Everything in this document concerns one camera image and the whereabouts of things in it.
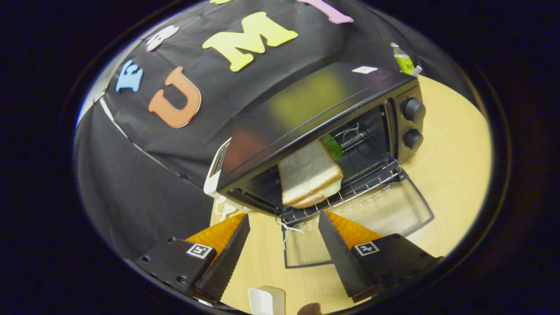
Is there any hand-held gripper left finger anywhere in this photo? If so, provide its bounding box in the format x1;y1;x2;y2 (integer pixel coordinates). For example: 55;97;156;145
133;213;251;302

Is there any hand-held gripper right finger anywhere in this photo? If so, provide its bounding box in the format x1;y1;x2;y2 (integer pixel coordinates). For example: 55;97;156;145
318;210;445;303

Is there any white bread lettuce sandwich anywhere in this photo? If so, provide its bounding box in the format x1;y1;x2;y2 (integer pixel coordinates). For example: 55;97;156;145
278;133;344;209

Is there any black toaster oven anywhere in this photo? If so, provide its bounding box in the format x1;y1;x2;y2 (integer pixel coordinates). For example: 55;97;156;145
217;61;435;269

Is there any white slot toaster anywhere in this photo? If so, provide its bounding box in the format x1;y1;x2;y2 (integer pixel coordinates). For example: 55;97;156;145
203;138;231;197

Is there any small white saucer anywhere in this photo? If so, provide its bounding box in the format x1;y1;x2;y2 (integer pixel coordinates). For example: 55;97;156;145
213;196;245;221

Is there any white plate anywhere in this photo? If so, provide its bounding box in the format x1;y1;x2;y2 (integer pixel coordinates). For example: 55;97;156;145
248;287;286;315

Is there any white zip tie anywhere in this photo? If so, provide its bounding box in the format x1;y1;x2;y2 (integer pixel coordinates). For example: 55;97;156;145
276;220;305;251

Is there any green label plastic bottle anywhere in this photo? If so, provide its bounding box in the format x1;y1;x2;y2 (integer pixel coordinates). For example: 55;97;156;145
390;42;416;76

